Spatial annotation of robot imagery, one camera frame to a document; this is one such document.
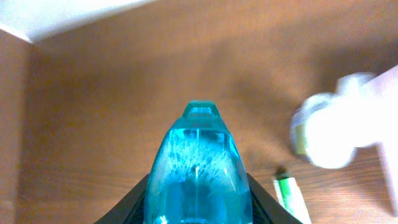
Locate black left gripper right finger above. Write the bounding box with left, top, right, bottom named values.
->
left=247, top=173, right=302, bottom=224

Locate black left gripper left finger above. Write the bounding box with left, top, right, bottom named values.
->
left=95, top=174, right=149, bottom=224

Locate green white small tube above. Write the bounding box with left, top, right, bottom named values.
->
left=274, top=172, right=312, bottom=224

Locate blue mouthwash bottle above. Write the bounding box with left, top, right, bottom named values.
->
left=144, top=101, right=253, bottom=223

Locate clear spray bottle purple liquid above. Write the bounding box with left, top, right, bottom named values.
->
left=290, top=67, right=397, bottom=169

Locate white cardboard box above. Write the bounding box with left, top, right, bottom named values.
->
left=1, top=0, right=152, bottom=44

